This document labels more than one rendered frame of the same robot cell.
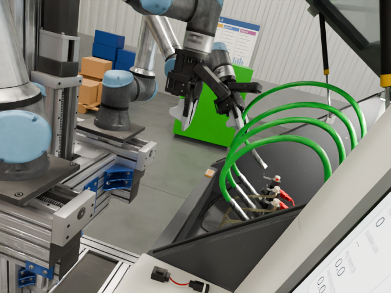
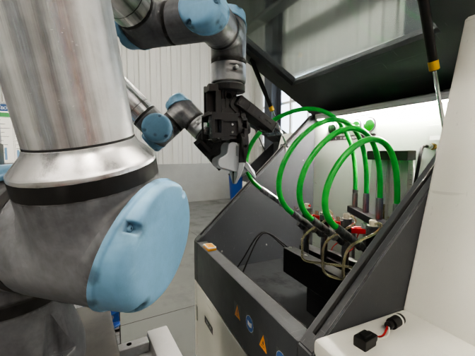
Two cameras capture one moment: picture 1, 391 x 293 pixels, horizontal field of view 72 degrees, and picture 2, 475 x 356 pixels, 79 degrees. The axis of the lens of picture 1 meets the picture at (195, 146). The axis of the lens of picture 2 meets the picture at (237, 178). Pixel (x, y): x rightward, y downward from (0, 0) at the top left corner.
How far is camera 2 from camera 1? 0.50 m
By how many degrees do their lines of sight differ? 39
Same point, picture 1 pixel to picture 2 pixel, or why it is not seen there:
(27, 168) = (71, 345)
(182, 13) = (230, 34)
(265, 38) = not seen: hidden behind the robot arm
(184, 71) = (224, 109)
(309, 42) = not seen: hidden behind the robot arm
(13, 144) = (162, 255)
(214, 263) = (383, 289)
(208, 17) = (243, 42)
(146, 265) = (341, 346)
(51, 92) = not seen: outside the picture
